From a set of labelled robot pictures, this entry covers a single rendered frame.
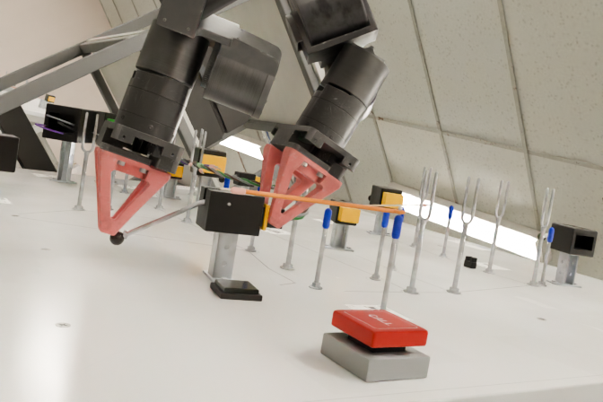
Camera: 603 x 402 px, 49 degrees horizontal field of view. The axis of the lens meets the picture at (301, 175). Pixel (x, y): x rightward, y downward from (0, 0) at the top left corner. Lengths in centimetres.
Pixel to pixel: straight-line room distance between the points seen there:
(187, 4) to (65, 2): 780
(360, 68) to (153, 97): 21
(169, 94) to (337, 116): 17
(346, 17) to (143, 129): 25
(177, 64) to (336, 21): 18
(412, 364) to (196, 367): 15
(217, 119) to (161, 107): 116
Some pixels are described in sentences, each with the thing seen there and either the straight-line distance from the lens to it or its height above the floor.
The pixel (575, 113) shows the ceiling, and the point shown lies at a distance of 333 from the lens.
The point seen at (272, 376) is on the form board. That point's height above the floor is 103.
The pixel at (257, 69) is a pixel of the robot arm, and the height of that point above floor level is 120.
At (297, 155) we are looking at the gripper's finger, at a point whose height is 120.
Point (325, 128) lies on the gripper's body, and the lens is 67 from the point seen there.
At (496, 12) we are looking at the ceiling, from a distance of 337.
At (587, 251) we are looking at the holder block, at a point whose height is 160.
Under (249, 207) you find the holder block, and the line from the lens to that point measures 66.
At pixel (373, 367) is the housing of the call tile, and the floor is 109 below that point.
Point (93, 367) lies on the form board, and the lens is 43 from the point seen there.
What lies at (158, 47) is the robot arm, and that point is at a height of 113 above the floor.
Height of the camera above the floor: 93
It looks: 24 degrees up
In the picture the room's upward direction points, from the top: 58 degrees clockwise
